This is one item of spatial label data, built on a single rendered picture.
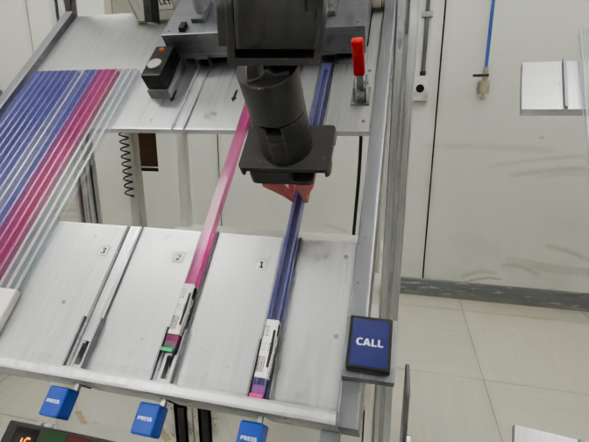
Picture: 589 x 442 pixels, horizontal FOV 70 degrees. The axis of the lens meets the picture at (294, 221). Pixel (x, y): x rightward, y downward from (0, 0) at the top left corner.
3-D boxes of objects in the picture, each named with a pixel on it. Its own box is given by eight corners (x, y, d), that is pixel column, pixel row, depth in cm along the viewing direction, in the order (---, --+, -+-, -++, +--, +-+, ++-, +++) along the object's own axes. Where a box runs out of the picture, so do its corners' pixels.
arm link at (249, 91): (233, 84, 36) (299, 69, 35) (230, 38, 40) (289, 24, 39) (253, 141, 41) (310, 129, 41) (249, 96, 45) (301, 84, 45)
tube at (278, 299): (265, 402, 42) (262, 399, 41) (251, 399, 42) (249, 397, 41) (331, 68, 68) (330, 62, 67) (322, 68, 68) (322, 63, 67)
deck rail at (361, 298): (360, 438, 43) (358, 431, 38) (341, 434, 44) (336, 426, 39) (395, 22, 79) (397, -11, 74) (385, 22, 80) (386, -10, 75)
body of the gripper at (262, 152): (253, 136, 51) (237, 87, 45) (337, 136, 49) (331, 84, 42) (241, 178, 48) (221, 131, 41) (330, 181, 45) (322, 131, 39)
